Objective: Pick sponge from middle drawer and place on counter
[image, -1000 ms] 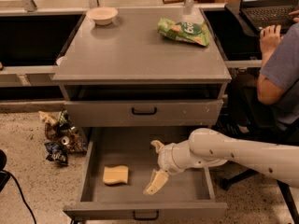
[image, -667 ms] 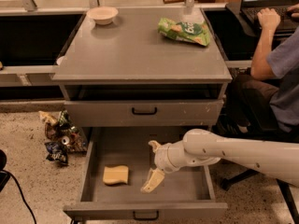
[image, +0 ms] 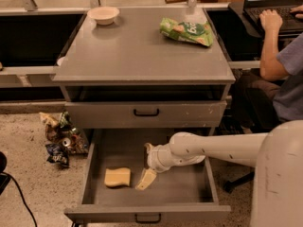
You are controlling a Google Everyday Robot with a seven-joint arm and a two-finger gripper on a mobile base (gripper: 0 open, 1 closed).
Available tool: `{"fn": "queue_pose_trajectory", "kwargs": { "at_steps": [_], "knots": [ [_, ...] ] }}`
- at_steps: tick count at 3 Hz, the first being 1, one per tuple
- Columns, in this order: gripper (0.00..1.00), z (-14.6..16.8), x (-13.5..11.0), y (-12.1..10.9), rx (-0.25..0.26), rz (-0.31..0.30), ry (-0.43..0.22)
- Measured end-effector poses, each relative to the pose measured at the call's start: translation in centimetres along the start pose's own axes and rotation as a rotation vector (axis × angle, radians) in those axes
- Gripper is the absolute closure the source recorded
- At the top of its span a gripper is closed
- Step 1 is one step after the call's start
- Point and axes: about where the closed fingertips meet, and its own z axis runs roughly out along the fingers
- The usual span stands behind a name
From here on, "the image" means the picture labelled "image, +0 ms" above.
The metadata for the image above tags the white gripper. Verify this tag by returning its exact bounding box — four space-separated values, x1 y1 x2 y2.
135 143 205 190

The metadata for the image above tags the yellow sponge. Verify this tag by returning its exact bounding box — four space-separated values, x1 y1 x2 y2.
104 167 131 187

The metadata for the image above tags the person's left forearm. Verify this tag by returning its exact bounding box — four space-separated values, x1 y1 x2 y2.
259 29 289 81

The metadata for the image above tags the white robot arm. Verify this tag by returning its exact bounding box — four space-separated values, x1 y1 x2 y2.
136 120 303 227

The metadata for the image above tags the open grey middle drawer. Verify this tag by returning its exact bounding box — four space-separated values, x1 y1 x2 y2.
65 129 231 224

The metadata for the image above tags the closed grey top drawer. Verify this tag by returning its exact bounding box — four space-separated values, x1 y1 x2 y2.
65 101 226 129

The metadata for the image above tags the grey drawer cabinet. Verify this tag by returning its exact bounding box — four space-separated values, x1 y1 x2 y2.
51 6 236 137

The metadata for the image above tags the person's left hand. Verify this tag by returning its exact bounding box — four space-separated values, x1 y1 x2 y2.
259 9 283 32

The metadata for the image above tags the person's right hand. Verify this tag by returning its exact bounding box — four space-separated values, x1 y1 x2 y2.
290 5 303 19

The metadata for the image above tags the soda can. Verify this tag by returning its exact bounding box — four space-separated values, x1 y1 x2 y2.
62 138 71 147

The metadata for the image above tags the pile of crumpled snack bags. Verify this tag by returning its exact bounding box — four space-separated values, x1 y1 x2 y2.
39 111 88 154

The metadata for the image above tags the blue crumpled snack bag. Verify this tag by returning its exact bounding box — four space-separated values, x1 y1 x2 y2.
45 143 69 167

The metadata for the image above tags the seated person in blue shirt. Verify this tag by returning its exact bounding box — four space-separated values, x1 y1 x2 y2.
231 4 303 135

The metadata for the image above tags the green snack bag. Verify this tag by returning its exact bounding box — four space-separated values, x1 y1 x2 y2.
160 18 213 47

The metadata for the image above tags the black device at left edge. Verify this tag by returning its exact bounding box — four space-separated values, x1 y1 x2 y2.
0 151 10 195

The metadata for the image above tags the white bowl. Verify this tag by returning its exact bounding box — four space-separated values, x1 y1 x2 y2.
87 7 119 26

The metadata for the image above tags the black laptop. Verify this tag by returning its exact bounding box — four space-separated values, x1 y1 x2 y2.
243 0 303 36

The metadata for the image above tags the black top drawer handle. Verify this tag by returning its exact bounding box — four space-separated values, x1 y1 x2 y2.
133 109 160 117

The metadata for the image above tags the black drawer handle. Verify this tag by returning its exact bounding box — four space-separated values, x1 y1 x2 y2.
134 214 162 224
133 109 160 117

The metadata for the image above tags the black middle drawer handle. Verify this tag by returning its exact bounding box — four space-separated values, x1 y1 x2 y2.
134 214 162 224

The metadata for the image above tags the black cable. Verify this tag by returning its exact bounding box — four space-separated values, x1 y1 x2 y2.
2 172 38 227

